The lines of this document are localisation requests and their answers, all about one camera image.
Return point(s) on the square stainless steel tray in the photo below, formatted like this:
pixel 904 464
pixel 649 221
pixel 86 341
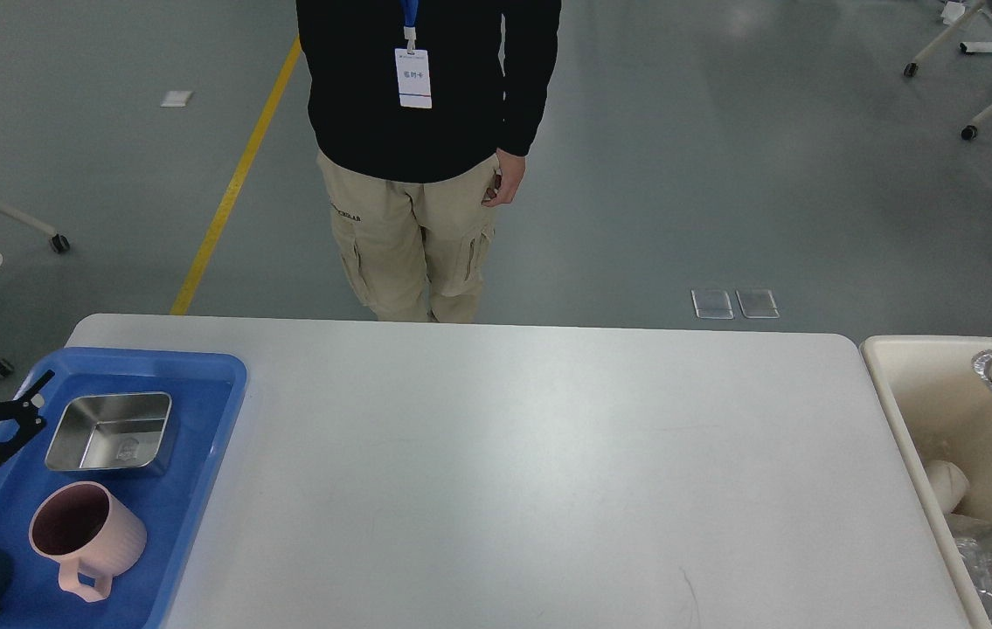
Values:
pixel 126 434

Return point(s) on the pink ribbed mug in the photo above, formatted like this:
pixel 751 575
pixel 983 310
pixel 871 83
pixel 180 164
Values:
pixel 91 535

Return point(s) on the blue plastic tray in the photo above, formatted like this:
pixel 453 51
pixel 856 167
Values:
pixel 206 391

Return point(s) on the white floor label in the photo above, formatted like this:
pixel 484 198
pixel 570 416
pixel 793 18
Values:
pixel 176 98

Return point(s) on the person in black sweater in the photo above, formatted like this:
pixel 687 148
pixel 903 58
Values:
pixel 424 113

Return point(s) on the floor socket plate left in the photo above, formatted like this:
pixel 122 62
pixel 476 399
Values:
pixel 712 304

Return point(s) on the floor socket plate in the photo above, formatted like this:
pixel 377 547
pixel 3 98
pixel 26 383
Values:
pixel 758 303
pixel 712 304

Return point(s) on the floor socket plate right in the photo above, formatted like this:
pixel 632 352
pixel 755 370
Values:
pixel 758 303

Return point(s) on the beige plastic bin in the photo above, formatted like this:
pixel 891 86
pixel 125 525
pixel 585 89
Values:
pixel 939 409

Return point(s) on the white cup in bin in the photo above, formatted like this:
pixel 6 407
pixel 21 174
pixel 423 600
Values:
pixel 948 483

